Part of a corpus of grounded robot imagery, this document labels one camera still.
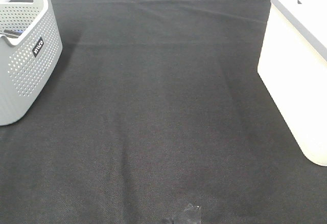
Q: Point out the black fabric table cover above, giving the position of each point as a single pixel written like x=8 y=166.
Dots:
x=154 y=105

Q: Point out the cream plastic laundry basket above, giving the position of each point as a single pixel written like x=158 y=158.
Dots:
x=292 y=66

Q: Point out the grey perforated plastic basket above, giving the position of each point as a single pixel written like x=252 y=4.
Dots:
x=30 y=49

